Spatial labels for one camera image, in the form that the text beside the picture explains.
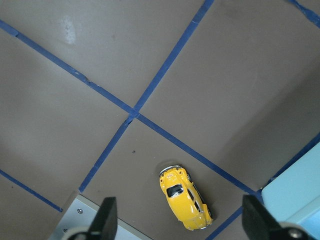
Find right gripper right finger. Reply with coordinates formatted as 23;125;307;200
241;195;310;240

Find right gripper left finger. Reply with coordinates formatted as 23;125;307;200
69;197;118;240

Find yellow beetle toy car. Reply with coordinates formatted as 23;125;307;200
159;165;213;231

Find light blue plastic bin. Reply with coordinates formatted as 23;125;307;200
261;144;320;240

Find brown paper table cover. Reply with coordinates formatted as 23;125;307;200
0;0;320;240

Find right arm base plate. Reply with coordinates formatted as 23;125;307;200
48;194;150;240

